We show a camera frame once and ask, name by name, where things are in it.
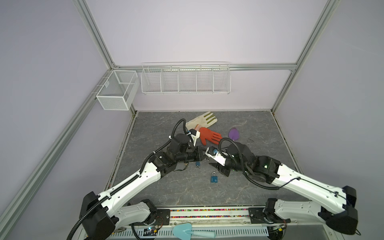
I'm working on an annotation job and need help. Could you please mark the purple trowel pink handle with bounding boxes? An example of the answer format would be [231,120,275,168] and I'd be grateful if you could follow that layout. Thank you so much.
[228,127,240,141]

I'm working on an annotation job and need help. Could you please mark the long white wire basket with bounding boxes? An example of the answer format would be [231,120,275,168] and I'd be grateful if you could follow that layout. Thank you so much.
[141,62,232,95]

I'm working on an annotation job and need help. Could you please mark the cream glove green stripes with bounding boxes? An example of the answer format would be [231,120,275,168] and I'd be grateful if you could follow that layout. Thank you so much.
[186,112,218,131]

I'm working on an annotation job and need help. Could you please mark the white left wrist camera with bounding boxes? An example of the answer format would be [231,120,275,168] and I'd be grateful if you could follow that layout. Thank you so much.
[188,129,200,147]

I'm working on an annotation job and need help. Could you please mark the red rubber glove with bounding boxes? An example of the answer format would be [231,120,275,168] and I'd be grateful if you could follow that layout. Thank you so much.
[199,127,223,146]

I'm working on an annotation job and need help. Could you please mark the teal plastic trowel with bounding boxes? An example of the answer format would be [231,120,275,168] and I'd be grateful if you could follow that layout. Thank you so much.
[173,223,216,240]

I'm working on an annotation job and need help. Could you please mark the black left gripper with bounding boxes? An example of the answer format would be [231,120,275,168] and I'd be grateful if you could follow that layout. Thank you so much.
[176,145,211,164]

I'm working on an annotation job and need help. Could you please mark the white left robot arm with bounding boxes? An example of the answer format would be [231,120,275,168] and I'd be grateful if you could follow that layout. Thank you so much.
[67,119,203,240]

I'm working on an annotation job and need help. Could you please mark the small white mesh basket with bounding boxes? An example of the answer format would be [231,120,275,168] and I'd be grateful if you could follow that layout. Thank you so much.
[96,70,140,111]

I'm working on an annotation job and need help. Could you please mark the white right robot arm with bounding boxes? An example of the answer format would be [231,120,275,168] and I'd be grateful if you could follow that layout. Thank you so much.
[205,138,361,235]

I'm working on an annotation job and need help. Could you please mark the aluminium frame rails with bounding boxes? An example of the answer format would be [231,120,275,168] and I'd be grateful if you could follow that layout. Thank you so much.
[1,1,340,240]

